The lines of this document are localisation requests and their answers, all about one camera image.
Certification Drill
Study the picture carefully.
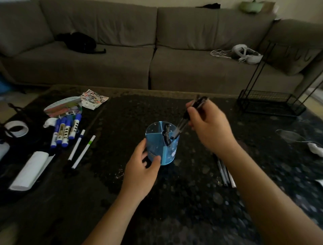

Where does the blue capped white marker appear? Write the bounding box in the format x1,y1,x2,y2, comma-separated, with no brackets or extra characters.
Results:
61,116,72,148
50,118,61,149
56,117,67,145
68,113,82,140

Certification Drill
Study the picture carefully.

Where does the grey fabric sofa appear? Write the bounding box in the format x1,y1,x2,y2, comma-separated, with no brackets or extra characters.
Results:
0,0,323,96

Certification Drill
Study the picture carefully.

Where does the black metal wire rack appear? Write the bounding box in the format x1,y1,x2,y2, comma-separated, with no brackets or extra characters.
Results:
236,40,323,118

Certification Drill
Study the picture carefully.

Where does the colourful sticker sheet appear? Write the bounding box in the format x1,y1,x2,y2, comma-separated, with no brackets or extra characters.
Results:
80,89,109,110

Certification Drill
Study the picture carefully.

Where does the clear plastic piece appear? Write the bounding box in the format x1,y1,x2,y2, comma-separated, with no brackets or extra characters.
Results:
275,129,310,144

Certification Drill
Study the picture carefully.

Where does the blue object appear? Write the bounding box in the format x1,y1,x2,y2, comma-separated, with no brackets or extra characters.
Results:
0,73,12,94

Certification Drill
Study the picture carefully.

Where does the person's right forearm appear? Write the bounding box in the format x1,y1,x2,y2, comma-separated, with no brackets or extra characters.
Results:
219,142,323,245

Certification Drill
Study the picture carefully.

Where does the black bag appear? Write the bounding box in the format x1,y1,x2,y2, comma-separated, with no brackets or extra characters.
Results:
54,31,107,54

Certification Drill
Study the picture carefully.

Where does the small crumpled white tissue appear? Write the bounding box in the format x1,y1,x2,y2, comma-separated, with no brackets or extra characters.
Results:
43,117,59,129

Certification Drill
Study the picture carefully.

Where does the thin white fineliner blue band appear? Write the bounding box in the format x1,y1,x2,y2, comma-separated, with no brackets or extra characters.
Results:
67,129,86,162

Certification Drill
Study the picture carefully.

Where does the brown cardboard box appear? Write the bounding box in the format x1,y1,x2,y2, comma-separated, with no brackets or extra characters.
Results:
262,1,280,14

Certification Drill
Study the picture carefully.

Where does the person's right hand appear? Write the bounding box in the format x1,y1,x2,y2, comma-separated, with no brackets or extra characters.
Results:
185,99,239,158

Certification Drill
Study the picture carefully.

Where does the white tape roll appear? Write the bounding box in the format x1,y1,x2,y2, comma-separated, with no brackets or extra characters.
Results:
3,120,29,138

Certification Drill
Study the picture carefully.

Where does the blue pen holder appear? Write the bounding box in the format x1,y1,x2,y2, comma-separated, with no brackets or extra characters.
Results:
145,121,180,166

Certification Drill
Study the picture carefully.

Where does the white folded paper towel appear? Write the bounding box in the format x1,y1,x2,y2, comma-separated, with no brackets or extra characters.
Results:
8,151,56,191

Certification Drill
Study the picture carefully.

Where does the white round object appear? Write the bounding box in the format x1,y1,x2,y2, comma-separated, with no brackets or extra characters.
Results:
0,142,10,161

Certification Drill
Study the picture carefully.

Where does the person's left forearm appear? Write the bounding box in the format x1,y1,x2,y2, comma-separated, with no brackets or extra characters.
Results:
82,191,142,245

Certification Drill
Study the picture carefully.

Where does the knotted crumpled white tissue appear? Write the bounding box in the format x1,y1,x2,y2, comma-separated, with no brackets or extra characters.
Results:
308,142,323,158

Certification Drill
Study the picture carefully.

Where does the pale green bag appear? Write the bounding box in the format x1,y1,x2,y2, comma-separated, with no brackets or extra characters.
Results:
239,1,265,13

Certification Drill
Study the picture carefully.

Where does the thin white fineliner green band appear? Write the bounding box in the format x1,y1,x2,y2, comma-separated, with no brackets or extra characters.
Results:
71,135,96,170

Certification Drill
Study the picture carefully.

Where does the bunch of black pens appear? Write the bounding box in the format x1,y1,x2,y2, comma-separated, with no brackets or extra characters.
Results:
213,152,230,188

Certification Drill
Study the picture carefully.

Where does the white headset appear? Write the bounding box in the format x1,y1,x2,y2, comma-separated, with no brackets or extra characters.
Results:
231,44,263,65

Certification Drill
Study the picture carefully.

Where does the white thin cable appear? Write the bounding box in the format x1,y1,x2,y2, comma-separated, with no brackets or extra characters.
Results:
210,49,234,59

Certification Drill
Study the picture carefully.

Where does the person's left hand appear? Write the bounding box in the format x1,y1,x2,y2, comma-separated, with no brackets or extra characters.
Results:
118,138,162,202

